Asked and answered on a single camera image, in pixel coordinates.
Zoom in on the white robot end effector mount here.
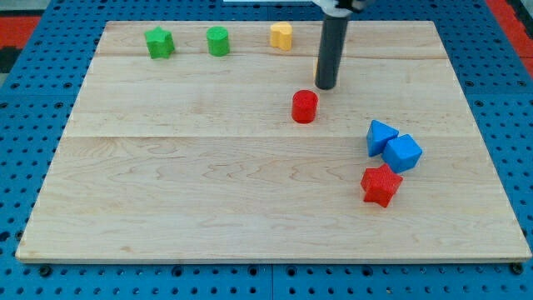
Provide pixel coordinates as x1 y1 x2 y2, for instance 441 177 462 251
311 0 369 18

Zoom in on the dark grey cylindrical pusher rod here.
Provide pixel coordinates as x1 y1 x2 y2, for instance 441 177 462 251
315 15 349 90

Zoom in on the yellow heart block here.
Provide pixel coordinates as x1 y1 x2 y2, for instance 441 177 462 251
270 22 292 51

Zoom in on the yellow block behind rod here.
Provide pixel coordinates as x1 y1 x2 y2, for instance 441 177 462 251
313 57 318 79

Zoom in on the red cylinder block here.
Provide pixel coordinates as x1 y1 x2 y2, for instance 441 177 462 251
291 90 319 123

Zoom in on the blue triangle block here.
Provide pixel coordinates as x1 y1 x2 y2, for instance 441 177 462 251
366 120 399 157

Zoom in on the green cylinder block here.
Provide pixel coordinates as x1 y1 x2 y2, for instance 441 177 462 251
206 26 230 57

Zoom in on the blue cube block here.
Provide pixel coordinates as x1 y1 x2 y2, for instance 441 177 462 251
381 134 423 173

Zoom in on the red star block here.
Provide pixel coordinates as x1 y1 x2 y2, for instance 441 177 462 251
361 163 404 208

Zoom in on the green star block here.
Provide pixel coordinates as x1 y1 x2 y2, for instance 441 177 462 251
144 26 175 59

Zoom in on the light wooden board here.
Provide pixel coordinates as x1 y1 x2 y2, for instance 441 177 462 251
16 21 531 264

